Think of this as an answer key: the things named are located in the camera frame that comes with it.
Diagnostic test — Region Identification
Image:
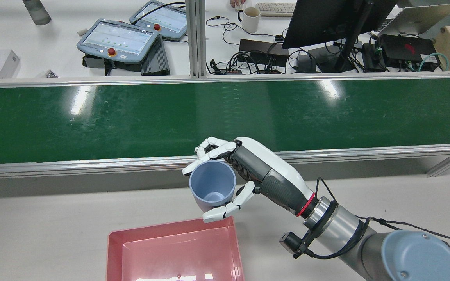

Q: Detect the right white dexterous robot hand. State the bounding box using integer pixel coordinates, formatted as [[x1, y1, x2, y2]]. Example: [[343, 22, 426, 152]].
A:
[[181, 137, 316, 224]]

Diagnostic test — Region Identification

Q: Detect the blue plastic cup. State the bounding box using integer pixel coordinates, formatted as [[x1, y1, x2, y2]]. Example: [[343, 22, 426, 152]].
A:
[[189, 160, 236, 213]]

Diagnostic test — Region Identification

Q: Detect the dark ribbed control box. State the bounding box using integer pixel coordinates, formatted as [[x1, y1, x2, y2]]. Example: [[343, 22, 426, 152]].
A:
[[141, 37, 171, 76]]

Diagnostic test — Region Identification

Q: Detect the pink plastic box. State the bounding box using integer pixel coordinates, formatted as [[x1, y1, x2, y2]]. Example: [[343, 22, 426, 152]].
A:
[[106, 214, 245, 281]]

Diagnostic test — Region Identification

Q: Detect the black electronics box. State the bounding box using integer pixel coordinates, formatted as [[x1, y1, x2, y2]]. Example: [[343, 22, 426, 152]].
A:
[[361, 34, 441, 73]]

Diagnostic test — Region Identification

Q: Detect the white mug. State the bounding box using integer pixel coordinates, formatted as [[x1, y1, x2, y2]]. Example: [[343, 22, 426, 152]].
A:
[[237, 7, 261, 34]]

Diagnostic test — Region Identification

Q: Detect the white keyboard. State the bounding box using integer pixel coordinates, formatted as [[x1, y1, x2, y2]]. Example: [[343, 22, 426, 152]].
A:
[[255, 2, 296, 17]]

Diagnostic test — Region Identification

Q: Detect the grey robot teach pendant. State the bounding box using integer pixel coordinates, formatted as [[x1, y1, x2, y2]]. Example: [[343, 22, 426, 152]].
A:
[[77, 18, 159, 65], [129, 0, 188, 41]]

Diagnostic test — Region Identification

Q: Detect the black computer monitor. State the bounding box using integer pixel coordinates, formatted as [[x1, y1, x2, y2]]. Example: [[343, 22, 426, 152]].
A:
[[282, 0, 399, 73]]

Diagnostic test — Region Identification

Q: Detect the black power adapter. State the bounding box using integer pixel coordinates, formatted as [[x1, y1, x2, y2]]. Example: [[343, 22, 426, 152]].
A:
[[296, 54, 317, 73]]

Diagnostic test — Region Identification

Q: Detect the green belt conveyor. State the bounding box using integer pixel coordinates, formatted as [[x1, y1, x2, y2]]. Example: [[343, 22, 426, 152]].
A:
[[0, 73, 450, 182]]

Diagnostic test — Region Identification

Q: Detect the silver laptop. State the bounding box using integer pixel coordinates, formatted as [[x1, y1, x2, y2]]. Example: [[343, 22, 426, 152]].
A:
[[373, 3, 450, 37]]

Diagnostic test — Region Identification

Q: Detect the grey bottle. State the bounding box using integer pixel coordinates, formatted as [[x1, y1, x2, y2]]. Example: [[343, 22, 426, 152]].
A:
[[22, 0, 52, 26]]

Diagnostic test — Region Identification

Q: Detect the thin black cable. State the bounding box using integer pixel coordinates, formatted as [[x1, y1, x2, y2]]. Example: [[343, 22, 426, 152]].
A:
[[205, 16, 286, 47]]

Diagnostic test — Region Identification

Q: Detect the aluminium profile post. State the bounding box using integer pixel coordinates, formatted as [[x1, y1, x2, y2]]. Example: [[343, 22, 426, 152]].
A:
[[185, 0, 207, 79]]

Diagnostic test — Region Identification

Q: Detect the black cable bundle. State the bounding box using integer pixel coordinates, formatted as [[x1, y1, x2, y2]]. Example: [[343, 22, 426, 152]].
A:
[[207, 50, 288, 75]]

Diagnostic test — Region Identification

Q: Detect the black pendant cable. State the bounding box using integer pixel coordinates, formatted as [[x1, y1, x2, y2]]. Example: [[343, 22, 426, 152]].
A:
[[137, 2, 187, 20]]

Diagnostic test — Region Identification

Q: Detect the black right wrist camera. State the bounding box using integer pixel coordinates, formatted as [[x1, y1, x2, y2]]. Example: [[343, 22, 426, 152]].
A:
[[280, 231, 307, 259]]

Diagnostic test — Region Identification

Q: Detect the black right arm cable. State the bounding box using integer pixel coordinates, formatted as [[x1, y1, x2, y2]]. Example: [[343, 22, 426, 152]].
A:
[[301, 178, 450, 266]]

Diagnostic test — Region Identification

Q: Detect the teal cable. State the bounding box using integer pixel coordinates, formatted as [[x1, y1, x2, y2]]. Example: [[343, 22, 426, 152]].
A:
[[418, 53, 450, 73]]

